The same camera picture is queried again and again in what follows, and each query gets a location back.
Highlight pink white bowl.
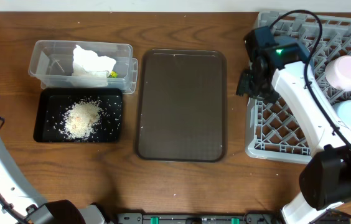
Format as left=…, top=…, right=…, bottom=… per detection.
left=324, top=55, right=351, bottom=91

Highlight yellow green snack wrapper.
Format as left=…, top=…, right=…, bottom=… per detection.
left=108, top=71, right=118, bottom=78

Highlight white napkin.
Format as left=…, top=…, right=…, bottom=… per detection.
left=69, top=45, right=116, bottom=88

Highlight rice leftovers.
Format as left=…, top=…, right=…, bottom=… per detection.
left=46, top=96, right=122, bottom=141

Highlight dark blue plate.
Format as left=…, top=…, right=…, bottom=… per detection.
left=264, top=35, right=311, bottom=72

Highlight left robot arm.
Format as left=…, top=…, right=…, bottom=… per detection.
left=0, top=137, right=107, bottom=224

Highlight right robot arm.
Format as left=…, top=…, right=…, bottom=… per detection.
left=236, top=26, right=351, bottom=223

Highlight grey plastic dishwasher rack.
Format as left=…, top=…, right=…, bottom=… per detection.
left=245, top=11, right=351, bottom=164

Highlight dark brown serving tray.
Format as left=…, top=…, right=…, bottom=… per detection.
left=134, top=49, right=227, bottom=162

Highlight black plastic tray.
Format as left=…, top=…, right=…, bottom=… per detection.
left=34, top=88, right=123, bottom=142

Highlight clear plastic bin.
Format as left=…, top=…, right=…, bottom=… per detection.
left=29, top=40, right=138, bottom=94

